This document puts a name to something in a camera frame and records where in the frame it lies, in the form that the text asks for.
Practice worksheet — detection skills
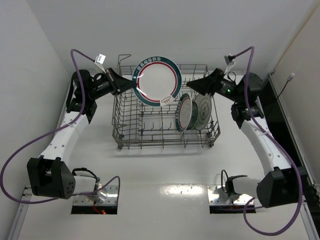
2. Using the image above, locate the white gold rimmed plate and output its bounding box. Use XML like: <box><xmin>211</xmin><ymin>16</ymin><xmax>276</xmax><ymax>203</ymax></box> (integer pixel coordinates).
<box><xmin>194</xmin><ymin>94</ymin><xmax>212</xmax><ymax>131</ymax></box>

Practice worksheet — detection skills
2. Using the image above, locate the teal red rimmed plate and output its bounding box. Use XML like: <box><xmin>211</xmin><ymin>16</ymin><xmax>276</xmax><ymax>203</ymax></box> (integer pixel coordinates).
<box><xmin>175</xmin><ymin>93</ymin><xmax>192</xmax><ymax>133</ymax></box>
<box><xmin>132</xmin><ymin>55</ymin><xmax>182</xmax><ymax>107</ymax></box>

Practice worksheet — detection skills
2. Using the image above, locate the blue floral green plate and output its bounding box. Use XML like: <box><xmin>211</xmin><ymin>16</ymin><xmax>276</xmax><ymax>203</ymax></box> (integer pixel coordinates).
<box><xmin>186</xmin><ymin>101</ymin><xmax>199</xmax><ymax>130</ymax></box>

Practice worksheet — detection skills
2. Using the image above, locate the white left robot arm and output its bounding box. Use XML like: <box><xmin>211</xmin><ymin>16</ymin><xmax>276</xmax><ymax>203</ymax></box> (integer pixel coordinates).
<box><xmin>27</xmin><ymin>68</ymin><xmax>137</xmax><ymax>199</ymax></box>

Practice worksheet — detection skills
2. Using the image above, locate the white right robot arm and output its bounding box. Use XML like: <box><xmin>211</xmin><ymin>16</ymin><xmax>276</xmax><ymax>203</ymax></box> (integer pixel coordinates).
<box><xmin>186</xmin><ymin>68</ymin><xmax>308</xmax><ymax>208</ymax></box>

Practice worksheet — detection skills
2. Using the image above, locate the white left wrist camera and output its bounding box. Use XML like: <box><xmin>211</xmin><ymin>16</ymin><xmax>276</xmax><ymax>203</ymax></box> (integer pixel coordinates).
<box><xmin>94</xmin><ymin>54</ymin><xmax>106</xmax><ymax>73</ymax></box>

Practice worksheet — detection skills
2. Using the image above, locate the grey wire dish rack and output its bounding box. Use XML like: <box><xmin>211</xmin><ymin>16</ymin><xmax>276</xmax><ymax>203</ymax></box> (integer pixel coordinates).
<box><xmin>112</xmin><ymin>54</ymin><xmax>221</xmax><ymax>149</ymax></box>

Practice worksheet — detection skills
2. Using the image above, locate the hanging black usb cable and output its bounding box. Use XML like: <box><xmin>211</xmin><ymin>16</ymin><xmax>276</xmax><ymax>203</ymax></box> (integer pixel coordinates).
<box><xmin>274</xmin><ymin>72</ymin><xmax>296</xmax><ymax>101</ymax></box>

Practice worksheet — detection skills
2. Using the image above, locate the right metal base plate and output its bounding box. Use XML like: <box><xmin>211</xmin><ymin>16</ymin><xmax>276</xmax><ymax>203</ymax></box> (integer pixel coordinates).
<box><xmin>207</xmin><ymin>185</ymin><xmax>252</xmax><ymax>207</ymax></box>

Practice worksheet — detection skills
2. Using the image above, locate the metal base plate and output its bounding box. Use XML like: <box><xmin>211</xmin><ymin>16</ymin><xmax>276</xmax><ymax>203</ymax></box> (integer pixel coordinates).
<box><xmin>207</xmin><ymin>185</ymin><xmax>252</xmax><ymax>207</ymax></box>
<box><xmin>72</xmin><ymin>185</ymin><xmax>119</xmax><ymax>207</ymax></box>

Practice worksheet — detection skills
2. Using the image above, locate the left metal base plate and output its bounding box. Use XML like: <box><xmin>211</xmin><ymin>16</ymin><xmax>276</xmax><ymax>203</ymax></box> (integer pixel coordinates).
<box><xmin>72</xmin><ymin>185</ymin><xmax>119</xmax><ymax>207</ymax></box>

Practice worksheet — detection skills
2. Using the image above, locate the aluminium table frame rail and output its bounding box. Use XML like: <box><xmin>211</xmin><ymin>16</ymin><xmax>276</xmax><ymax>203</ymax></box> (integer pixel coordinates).
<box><xmin>17</xmin><ymin>80</ymin><xmax>320</xmax><ymax>240</ymax></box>

